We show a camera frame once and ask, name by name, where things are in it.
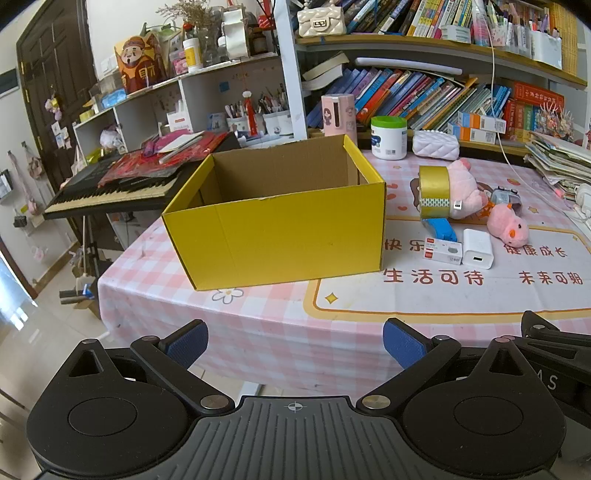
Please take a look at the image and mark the white cubby shelf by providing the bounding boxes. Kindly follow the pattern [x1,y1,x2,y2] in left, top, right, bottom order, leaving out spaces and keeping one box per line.
[73,54,297,154]

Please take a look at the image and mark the white jar green lid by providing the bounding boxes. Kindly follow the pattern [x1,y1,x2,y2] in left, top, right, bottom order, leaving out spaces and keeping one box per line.
[370,115,408,161]

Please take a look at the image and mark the cream quilted handbag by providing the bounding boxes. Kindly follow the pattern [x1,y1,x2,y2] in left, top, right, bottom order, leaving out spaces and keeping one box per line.
[297,0,346,38]

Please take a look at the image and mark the blue tissue pack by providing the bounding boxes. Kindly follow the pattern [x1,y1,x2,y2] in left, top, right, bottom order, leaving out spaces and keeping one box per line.
[99,90,128,110]

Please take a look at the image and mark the white red paper box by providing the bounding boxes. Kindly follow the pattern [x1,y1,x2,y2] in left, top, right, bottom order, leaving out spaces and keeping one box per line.
[166,111,195,135]

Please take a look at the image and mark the pink duck plush toy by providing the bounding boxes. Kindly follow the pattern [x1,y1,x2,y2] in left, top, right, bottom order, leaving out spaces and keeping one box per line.
[487,203,530,246]

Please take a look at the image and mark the yellow cardboard box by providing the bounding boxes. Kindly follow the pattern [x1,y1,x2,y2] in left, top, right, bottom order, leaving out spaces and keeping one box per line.
[161,135,387,292]

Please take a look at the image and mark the blue-green plastic device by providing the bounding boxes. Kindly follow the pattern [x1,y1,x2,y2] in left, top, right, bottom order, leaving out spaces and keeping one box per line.
[422,217,458,243]

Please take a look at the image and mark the fortune god paper box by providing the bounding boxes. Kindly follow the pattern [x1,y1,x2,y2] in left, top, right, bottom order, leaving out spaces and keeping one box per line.
[114,34,168,95]

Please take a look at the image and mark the pink sticker pack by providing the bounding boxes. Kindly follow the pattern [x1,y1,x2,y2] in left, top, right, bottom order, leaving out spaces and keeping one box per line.
[168,46,190,77]

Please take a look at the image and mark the pink cylinder humidifier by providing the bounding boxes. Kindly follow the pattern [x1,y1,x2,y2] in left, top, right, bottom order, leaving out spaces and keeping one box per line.
[321,93,357,138]

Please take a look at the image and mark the dark wooden door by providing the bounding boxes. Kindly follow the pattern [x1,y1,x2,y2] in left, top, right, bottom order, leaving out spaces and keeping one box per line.
[16,0,100,217]

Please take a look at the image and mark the pink hanging bag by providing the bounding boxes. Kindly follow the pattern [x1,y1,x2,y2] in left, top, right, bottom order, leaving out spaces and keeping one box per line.
[25,143,43,182]

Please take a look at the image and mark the white charger adapter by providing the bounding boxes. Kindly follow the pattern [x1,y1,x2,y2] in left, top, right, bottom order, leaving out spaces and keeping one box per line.
[462,228,495,270]

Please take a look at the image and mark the black keyboard stand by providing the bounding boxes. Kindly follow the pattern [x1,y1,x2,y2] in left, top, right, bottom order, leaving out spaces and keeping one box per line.
[69,212,117,296]

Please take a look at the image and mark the white bottle yellow label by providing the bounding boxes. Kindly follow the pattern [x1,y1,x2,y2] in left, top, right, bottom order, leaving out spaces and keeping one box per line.
[182,38,204,73]

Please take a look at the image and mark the dried flower bunch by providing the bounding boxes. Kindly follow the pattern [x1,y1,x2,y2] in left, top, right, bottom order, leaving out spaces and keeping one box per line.
[157,0,223,29]

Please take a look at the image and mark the cardboard scraps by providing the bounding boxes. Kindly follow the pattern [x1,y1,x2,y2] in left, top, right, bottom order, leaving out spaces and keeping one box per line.
[59,272,101,320]

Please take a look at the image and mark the white glossy ornament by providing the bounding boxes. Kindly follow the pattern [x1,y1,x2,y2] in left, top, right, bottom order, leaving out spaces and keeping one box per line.
[222,9,253,61]

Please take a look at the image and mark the white pen box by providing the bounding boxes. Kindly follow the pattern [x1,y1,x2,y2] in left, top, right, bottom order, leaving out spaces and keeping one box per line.
[531,30,563,73]

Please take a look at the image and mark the bunch of pens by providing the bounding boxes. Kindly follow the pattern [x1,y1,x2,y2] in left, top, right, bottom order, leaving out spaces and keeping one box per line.
[225,83,290,119]

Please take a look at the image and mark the white cable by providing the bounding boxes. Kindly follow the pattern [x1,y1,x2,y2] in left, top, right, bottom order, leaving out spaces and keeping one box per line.
[488,0,591,232]

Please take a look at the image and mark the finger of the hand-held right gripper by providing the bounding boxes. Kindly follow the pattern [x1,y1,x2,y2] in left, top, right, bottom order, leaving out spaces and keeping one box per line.
[521,311,591,357]

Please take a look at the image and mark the wall electrical panel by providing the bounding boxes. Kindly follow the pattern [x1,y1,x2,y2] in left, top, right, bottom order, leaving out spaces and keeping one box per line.
[0,68,22,96]

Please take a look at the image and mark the yellow woven box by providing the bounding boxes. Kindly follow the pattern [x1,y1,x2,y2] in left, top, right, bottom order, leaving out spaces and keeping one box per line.
[549,2,581,77]

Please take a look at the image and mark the white pen cup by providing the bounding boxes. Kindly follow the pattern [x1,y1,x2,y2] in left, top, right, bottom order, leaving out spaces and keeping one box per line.
[263,111,294,137]
[225,115,253,137]

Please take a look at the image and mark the wooden bookshelf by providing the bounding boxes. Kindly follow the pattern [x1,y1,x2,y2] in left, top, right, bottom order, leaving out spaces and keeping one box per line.
[276,0,591,158]

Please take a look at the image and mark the small white carton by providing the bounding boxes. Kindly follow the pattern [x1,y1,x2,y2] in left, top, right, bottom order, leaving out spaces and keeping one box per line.
[441,25,474,45]

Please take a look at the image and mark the colourful spiky ornament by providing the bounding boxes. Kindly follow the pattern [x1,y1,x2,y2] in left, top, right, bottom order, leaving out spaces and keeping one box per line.
[533,99,576,140]

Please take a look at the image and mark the white tube lamp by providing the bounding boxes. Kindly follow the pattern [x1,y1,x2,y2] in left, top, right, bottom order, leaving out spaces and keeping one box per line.
[355,57,463,77]

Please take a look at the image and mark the pink pig plush toy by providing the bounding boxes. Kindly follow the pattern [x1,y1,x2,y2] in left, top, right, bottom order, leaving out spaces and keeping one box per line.
[445,158,490,217]

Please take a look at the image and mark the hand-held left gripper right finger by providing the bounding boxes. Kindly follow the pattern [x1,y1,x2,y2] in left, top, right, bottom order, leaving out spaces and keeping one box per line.
[360,318,525,416]

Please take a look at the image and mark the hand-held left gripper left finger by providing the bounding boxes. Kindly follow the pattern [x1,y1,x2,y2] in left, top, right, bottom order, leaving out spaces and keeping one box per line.
[65,318,234,416]

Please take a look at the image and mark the short row of upright books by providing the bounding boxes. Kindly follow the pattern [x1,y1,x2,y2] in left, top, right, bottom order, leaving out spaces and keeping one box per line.
[332,0,490,40]

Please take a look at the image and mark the grey blue toy car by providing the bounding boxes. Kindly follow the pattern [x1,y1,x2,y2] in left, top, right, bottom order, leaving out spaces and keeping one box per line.
[489,185,523,216]

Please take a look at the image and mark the white quilted pouch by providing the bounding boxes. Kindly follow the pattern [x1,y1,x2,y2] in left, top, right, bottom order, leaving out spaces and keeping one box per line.
[412,130,461,161]

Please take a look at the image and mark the stack of papers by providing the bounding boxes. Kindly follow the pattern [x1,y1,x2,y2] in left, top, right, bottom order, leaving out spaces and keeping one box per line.
[524,129,591,188]

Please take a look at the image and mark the long row of leaning books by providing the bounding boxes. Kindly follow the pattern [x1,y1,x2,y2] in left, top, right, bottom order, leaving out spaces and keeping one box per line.
[307,67,513,144]

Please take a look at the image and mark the small white red-label box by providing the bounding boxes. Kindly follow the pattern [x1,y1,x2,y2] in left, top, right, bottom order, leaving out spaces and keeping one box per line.
[424,236,464,265]

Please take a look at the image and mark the white paper booklet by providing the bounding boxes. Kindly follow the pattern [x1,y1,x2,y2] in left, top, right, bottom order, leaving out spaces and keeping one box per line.
[158,133,205,165]

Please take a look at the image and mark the black electric keyboard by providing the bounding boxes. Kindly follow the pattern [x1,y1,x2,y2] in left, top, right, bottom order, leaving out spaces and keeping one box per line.
[43,134,242,221]

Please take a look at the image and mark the red book box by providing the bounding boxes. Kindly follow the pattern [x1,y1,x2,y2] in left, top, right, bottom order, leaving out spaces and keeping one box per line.
[503,80,567,139]

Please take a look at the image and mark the gold tape roll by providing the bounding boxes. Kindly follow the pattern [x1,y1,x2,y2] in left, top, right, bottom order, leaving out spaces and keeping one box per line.
[418,165,456,220]

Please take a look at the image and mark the red tassel ornament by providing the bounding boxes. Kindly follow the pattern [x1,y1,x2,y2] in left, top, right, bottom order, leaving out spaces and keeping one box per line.
[244,90,260,137]

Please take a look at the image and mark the pile of thick books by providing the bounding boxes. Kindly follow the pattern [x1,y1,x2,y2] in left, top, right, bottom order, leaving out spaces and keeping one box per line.
[302,52,352,91]

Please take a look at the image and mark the orange white carton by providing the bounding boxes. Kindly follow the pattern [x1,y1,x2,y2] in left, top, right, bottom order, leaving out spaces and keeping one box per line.
[458,111,507,135]
[449,123,498,144]

